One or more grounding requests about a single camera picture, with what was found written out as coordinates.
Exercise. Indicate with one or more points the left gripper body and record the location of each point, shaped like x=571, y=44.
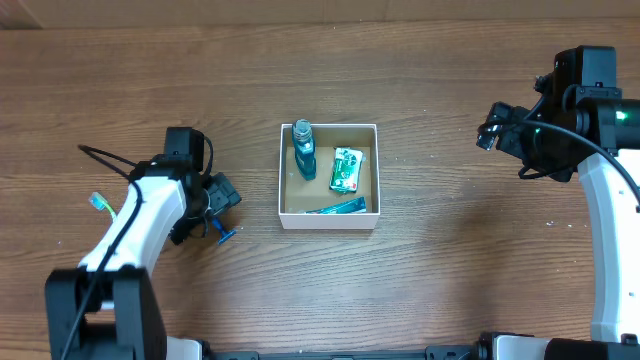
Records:
x=218, y=196

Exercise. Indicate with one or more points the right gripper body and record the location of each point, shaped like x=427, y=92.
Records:
x=537, y=147

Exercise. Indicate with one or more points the blue disposable razor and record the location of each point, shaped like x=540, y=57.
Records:
x=225, y=234

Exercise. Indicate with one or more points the green white toothbrush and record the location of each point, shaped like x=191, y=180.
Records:
x=101, y=204

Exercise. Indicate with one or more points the teal mouthwash bottle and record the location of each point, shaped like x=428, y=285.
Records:
x=304, y=148

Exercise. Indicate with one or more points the green white soap packet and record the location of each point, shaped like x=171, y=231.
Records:
x=346, y=170

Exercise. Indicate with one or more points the teal toothpaste tube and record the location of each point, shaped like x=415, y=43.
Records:
x=356, y=205

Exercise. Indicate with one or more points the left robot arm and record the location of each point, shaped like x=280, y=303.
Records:
x=106, y=308

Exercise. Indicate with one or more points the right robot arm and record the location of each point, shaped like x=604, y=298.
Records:
x=611, y=186

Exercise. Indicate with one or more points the white cardboard box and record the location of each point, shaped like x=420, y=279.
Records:
x=298, y=199

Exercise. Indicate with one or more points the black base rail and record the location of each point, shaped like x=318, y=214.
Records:
x=437, y=352

